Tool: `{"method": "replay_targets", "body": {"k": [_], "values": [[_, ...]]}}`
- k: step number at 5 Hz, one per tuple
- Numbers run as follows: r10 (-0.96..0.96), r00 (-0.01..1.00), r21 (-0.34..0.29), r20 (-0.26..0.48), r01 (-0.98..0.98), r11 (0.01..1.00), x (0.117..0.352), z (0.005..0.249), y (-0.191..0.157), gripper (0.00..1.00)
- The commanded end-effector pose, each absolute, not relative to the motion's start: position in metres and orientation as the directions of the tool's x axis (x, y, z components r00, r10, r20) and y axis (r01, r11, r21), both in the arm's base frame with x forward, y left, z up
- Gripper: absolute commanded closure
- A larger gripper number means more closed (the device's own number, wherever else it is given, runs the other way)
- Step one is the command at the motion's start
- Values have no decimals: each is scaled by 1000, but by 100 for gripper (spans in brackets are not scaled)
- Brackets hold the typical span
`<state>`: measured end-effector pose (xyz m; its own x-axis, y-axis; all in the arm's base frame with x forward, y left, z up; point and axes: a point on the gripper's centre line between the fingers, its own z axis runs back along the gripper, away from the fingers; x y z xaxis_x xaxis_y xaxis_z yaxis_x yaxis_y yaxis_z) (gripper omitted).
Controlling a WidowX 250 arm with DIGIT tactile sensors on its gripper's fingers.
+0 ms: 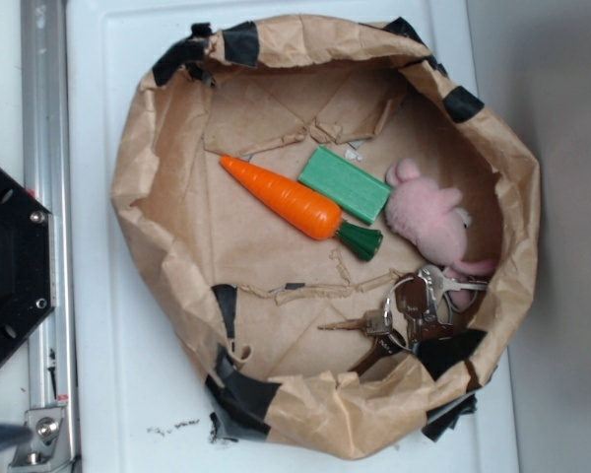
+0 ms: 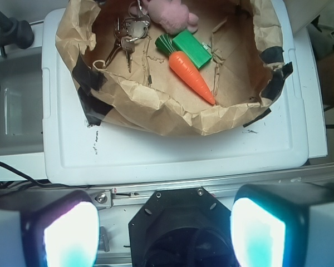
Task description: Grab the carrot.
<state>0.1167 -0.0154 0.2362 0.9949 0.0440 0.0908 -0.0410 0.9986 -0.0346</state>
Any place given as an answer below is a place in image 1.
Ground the orange plastic toy carrot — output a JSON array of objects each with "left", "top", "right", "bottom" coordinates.
[{"left": 220, "top": 155, "right": 383, "bottom": 261}]

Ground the brown paper bag bin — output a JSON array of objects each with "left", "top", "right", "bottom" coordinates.
[{"left": 111, "top": 15, "right": 541, "bottom": 459}]

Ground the green rectangular block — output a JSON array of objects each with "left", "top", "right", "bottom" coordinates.
[{"left": 298, "top": 147, "right": 392, "bottom": 225}]

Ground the brass key pointing left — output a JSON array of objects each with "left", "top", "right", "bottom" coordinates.
[{"left": 317, "top": 309, "right": 393, "bottom": 337}]

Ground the pink plush bunny toy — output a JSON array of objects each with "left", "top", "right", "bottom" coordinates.
[{"left": 383, "top": 158, "right": 498, "bottom": 309}]

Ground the dark key lower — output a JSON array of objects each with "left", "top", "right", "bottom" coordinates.
[{"left": 349, "top": 330, "right": 408, "bottom": 375}]

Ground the large silver key bunch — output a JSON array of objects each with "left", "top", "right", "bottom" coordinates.
[{"left": 395, "top": 275, "right": 455, "bottom": 351}]

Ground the silver key pointing right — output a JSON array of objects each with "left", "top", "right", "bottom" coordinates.
[{"left": 418, "top": 264, "right": 488, "bottom": 299}]

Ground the white plastic tray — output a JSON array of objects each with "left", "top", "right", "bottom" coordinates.
[{"left": 66, "top": 1, "right": 519, "bottom": 472}]

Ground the silver key ring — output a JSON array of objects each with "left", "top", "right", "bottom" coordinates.
[{"left": 382, "top": 275, "right": 422, "bottom": 338}]

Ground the aluminium extrusion rail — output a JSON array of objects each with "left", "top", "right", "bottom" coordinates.
[{"left": 21, "top": 1, "right": 82, "bottom": 472}]

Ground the black octagonal mount plate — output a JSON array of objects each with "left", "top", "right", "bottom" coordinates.
[{"left": 0, "top": 168, "right": 54, "bottom": 369}]

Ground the metal corner bracket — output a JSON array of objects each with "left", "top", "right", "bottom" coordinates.
[{"left": 8, "top": 406, "right": 75, "bottom": 472}]

